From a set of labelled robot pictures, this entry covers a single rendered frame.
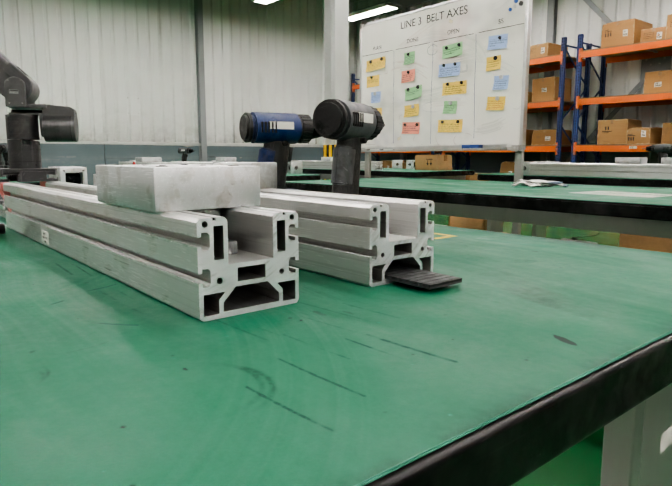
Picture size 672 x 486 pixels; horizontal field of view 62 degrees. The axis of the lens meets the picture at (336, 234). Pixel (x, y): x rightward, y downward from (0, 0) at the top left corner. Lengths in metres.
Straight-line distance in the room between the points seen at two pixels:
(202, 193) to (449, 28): 3.62
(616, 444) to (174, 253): 0.54
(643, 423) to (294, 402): 0.52
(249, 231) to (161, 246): 0.08
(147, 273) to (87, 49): 12.43
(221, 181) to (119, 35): 12.65
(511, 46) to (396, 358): 3.44
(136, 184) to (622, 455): 0.61
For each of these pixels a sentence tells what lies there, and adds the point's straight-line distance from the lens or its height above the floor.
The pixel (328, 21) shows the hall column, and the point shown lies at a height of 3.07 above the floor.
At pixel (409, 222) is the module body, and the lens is 0.63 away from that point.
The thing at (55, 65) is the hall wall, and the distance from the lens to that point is 12.70.
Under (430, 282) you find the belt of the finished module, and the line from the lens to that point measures 0.57.
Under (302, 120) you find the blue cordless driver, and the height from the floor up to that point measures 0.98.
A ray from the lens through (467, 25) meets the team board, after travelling 3.99.
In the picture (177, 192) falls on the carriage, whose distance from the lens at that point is 0.53.
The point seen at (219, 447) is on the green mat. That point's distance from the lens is 0.28.
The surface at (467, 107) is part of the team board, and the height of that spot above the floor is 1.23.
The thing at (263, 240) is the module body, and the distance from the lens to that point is 0.51.
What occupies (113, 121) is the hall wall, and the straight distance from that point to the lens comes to 12.88.
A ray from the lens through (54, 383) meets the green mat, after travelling 0.38.
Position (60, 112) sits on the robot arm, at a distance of 1.25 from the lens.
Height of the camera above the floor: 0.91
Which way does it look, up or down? 8 degrees down
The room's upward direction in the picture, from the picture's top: straight up
